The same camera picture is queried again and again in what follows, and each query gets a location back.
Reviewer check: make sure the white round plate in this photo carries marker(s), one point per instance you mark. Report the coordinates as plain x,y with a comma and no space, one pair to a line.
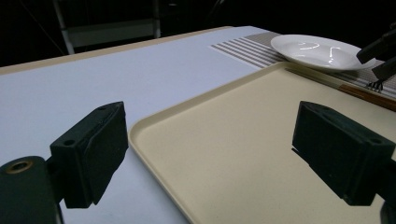
311,51

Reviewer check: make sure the beige plastic tray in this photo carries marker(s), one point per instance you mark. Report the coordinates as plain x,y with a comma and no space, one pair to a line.
233,149

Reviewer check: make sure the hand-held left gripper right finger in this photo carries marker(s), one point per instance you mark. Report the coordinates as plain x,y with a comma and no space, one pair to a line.
336,149

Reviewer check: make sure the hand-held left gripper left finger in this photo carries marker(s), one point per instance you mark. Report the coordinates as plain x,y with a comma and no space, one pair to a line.
90,149

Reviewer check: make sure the striped grey placemat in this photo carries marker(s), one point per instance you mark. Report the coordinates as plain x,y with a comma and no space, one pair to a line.
249,49

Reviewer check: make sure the light blue board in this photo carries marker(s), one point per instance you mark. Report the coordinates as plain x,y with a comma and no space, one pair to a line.
93,77

